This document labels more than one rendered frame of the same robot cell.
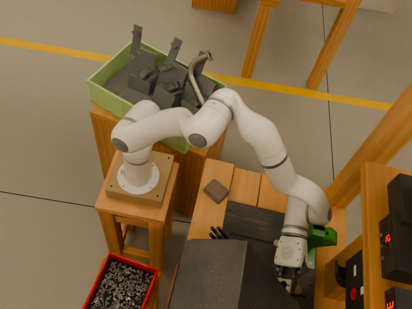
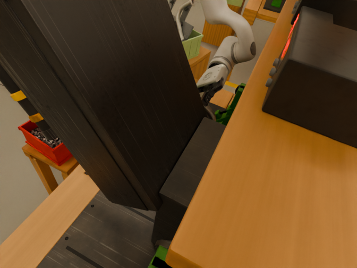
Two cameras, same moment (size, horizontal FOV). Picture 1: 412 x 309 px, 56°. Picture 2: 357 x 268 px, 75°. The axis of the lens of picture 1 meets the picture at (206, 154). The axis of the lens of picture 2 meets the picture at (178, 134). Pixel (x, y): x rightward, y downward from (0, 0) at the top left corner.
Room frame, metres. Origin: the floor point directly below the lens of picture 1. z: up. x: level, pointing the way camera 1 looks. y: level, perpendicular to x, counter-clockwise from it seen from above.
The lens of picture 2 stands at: (-0.23, -0.45, 1.72)
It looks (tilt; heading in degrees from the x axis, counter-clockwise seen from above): 47 degrees down; 15
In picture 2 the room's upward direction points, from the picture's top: 12 degrees clockwise
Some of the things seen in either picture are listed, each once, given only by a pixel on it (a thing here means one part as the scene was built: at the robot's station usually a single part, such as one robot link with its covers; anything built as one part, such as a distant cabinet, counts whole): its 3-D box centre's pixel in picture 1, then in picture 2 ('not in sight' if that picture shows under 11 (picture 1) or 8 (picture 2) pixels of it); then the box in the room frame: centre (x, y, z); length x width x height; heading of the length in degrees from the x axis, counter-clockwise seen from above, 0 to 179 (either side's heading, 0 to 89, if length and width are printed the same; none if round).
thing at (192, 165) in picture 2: not in sight; (201, 192); (0.17, -0.46, 1.07); 0.30 x 0.18 x 0.34; 178
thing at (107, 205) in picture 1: (139, 186); not in sight; (0.85, 0.28, 0.83); 0.32 x 0.32 x 0.04; 89
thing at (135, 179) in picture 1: (138, 165); not in sight; (0.86, 0.28, 1.01); 0.19 x 0.19 x 0.18
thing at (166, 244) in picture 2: not in sight; (169, 249); (-0.04, -0.44, 1.12); 0.08 x 0.03 x 0.08; 88
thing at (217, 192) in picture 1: (216, 190); not in sight; (0.86, -0.08, 0.91); 0.10 x 0.08 x 0.03; 56
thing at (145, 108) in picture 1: (141, 130); not in sight; (0.89, 0.27, 1.22); 0.19 x 0.12 x 0.24; 161
